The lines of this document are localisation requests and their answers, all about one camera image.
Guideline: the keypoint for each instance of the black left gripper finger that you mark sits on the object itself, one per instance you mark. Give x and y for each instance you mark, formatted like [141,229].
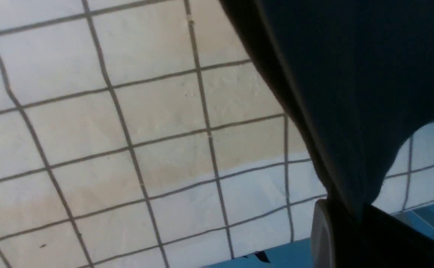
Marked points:
[379,240]

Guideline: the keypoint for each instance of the gray long-sleeve top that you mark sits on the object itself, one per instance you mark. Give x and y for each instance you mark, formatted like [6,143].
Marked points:
[356,77]

